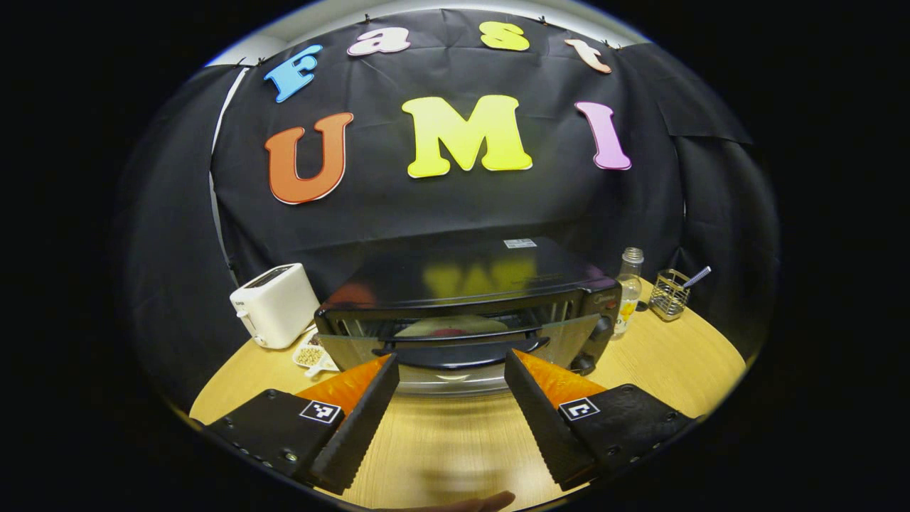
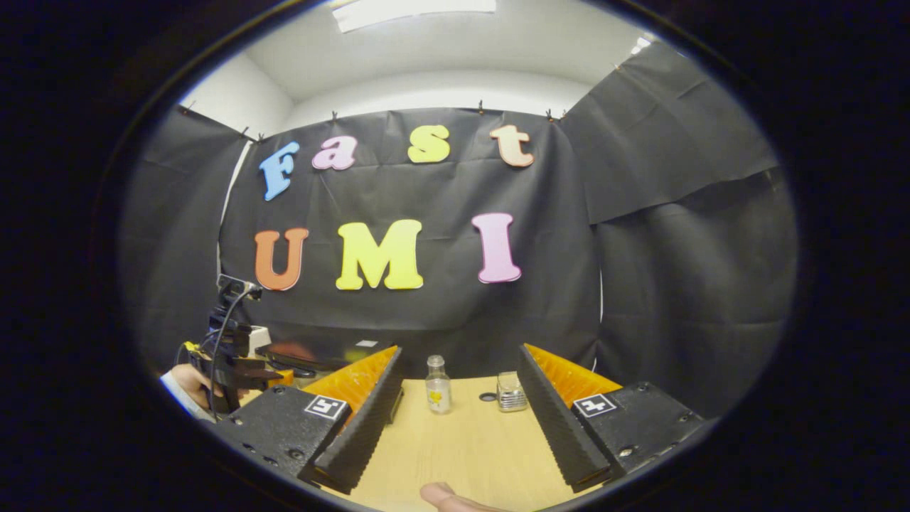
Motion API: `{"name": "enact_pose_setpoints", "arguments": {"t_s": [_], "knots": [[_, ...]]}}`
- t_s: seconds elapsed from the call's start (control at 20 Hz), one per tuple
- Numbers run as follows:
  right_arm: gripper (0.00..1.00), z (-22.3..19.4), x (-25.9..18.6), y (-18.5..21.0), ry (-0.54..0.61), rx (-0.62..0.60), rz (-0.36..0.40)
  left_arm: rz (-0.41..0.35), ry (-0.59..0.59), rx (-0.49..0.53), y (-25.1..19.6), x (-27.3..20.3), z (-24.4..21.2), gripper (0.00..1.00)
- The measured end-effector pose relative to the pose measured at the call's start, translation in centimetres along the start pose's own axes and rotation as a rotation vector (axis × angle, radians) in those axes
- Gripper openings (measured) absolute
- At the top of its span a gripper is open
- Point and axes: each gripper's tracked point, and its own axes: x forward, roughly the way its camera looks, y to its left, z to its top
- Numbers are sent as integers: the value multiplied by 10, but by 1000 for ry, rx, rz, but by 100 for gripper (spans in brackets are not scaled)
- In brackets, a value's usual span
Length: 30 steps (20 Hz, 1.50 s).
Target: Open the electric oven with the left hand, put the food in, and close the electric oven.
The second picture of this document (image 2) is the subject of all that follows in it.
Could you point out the small ceiling light panel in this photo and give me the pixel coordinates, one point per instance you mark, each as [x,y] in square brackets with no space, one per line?
[640,46]

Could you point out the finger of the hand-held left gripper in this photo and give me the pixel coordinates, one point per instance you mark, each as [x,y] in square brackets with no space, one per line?
[284,377]

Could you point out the black electric oven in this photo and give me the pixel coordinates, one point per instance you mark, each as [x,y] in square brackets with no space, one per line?
[334,354]

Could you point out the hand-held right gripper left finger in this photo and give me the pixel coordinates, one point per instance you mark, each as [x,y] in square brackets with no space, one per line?
[362,434]

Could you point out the metal mesh holder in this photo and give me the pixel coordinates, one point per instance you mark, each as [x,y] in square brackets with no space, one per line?
[512,395]

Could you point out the clear glass bottle yellow label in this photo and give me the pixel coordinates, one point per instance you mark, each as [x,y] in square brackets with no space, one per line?
[439,391]

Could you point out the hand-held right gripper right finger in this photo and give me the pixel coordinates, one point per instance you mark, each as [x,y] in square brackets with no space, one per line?
[558,434]

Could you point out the white toaster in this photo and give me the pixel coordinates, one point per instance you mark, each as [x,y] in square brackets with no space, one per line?
[260,338]

